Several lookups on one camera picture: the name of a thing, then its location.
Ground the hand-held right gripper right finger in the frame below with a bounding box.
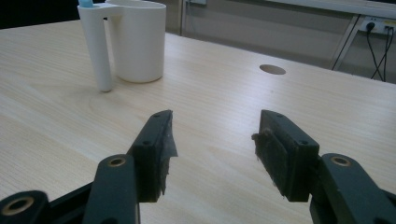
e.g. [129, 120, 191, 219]
[251, 109, 321, 203]

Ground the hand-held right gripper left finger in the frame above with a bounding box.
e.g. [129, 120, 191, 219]
[126, 109, 178, 204]

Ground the white cup with holder handle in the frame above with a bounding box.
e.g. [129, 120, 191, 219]
[77, 0, 167, 93]

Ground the beige wooden shelf unit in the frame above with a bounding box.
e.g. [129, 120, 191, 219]
[180, 0, 396, 72]

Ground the white power strip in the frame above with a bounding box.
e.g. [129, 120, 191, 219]
[360, 16, 396, 35]

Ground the dark curtain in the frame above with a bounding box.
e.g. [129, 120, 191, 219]
[0, 0, 106, 31]

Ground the bundle of black wall cables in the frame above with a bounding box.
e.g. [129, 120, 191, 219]
[365, 21, 396, 82]

